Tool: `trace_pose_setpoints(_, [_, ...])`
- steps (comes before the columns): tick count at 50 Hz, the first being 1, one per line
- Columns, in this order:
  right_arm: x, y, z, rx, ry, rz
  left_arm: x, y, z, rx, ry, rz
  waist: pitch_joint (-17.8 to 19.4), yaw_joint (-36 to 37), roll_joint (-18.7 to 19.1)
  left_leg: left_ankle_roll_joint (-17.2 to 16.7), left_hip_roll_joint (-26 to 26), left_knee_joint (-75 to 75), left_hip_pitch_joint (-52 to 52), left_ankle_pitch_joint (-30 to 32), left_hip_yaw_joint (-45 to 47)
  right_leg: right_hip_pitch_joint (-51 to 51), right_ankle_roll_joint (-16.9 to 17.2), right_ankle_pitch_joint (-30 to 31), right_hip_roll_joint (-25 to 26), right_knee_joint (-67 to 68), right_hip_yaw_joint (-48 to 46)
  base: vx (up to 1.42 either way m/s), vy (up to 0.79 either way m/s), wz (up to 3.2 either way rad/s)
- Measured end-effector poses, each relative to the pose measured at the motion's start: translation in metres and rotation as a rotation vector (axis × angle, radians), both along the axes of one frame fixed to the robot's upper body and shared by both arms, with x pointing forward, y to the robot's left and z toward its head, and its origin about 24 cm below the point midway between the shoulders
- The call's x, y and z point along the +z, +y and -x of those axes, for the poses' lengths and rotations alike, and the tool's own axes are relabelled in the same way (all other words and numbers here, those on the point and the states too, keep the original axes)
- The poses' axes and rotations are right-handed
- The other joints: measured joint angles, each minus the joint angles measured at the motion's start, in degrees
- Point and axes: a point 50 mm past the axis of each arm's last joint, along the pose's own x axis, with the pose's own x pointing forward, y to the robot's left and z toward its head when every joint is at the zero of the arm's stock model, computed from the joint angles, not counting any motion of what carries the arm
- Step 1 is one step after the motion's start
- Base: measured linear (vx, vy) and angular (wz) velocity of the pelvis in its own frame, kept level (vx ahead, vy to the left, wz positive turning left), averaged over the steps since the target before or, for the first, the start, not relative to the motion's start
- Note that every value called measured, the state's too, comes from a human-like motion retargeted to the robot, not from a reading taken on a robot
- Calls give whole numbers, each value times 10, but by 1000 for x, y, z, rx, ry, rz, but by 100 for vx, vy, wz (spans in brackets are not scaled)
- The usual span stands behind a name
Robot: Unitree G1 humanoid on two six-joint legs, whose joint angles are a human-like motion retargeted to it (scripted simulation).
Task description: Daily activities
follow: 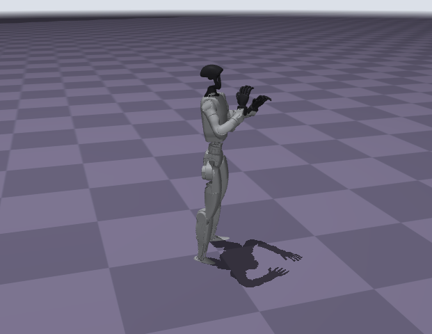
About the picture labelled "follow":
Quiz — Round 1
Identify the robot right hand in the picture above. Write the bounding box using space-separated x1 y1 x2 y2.
236 86 254 116

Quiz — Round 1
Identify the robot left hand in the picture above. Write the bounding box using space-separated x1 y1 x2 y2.
247 95 271 114

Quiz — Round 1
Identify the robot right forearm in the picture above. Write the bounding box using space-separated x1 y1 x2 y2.
217 108 246 134

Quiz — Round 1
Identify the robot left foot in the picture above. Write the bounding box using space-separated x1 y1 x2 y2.
210 235 229 241

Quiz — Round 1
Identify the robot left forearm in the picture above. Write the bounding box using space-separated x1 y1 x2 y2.
232 110 256 118

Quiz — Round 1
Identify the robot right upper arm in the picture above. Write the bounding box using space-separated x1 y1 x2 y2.
201 100 227 140

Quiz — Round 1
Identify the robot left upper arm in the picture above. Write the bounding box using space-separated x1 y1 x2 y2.
222 93 234 121

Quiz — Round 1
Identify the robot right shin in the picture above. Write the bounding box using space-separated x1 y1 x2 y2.
195 211 214 261

